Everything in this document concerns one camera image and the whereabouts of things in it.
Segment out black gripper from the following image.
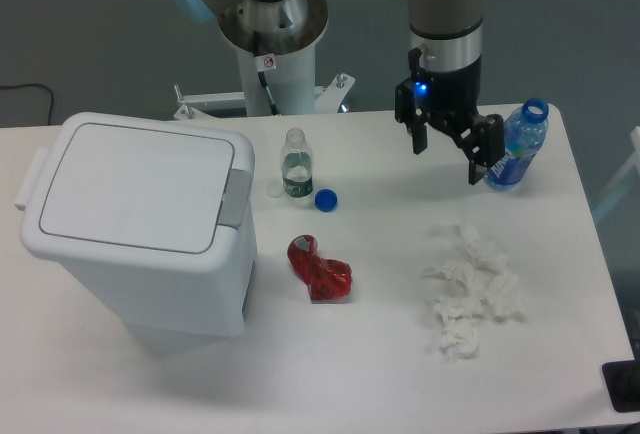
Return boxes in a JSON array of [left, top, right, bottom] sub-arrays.
[[395, 48, 505, 185]]

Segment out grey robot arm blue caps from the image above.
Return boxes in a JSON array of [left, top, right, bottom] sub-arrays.
[[175, 0, 505, 184]]

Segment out crushed red soda can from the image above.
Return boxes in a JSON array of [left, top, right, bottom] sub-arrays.
[[287, 234, 353, 302]]

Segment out white plastic trash can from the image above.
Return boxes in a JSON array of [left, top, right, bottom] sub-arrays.
[[20, 112, 257, 337]]

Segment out blue plastic water bottle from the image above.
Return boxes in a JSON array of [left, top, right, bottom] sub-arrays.
[[484, 97, 549, 191]]

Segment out crumpled white tissue top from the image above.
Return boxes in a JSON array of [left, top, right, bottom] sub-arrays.
[[459, 224, 509, 273]]

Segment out crumpled white tissue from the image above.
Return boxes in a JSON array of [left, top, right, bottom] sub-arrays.
[[434, 296, 484, 322], [459, 224, 509, 273], [440, 318, 479, 362], [424, 261, 485, 295], [486, 271, 524, 319]]

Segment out blue bottle cap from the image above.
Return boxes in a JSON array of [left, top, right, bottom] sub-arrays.
[[314, 188, 338, 213]]

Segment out crumpled white tissue left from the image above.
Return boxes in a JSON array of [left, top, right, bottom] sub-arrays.
[[424, 261, 485, 295]]

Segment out clear green-label plastic bottle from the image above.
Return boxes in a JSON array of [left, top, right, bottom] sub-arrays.
[[280, 128, 314, 208]]

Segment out crumpled white tissue right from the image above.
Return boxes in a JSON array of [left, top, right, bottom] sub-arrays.
[[486, 271, 524, 319]]

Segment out crumpled white tissue middle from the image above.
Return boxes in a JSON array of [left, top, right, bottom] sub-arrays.
[[434, 296, 484, 322]]

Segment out white bottle cap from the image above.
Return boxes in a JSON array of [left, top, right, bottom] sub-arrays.
[[265, 183, 284, 198]]

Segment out crumpled white tissue bottom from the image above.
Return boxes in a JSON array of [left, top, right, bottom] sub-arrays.
[[440, 318, 479, 362]]

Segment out black device at edge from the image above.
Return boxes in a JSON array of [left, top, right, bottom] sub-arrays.
[[602, 360, 639, 413]]

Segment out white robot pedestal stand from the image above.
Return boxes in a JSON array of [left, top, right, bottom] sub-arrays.
[[174, 47, 356, 120]]

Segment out white frame at right edge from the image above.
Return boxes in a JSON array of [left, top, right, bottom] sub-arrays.
[[591, 126, 639, 225]]

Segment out black cable on pedestal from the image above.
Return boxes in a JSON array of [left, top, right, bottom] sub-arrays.
[[251, 29, 281, 116]]

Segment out black cable on floor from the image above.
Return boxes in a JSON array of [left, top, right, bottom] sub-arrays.
[[0, 83, 55, 125]]

